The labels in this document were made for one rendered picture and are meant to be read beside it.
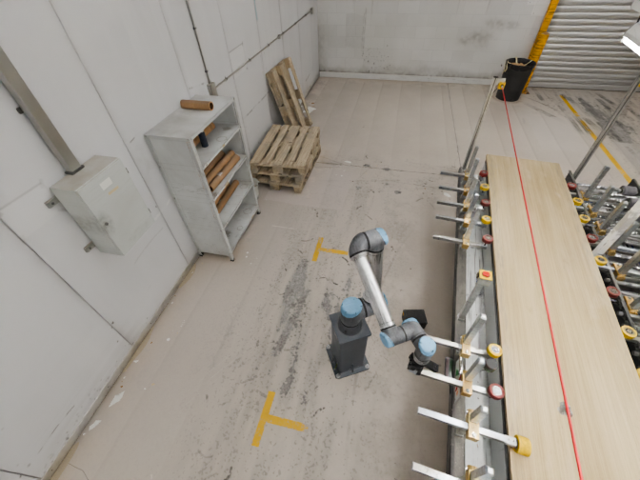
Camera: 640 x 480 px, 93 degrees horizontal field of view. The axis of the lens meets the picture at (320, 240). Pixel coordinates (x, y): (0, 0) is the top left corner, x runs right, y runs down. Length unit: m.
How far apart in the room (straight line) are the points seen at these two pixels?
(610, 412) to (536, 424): 0.41
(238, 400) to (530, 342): 2.20
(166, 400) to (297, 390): 1.10
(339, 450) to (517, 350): 1.45
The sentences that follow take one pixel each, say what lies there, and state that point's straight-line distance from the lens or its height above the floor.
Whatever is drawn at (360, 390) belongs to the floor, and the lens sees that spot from 2.89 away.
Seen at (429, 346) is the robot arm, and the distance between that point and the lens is 1.78.
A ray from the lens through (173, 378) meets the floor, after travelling 3.22.
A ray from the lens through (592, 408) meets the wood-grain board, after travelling 2.36.
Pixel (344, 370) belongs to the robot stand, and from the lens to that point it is 2.91.
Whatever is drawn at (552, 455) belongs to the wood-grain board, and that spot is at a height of 0.90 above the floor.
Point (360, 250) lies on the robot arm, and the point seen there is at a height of 1.41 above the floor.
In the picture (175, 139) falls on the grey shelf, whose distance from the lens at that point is 2.94.
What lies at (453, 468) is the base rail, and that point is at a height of 0.70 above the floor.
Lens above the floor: 2.74
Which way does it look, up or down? 46 degrees down
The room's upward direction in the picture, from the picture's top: 2 degrees counter-clockwise
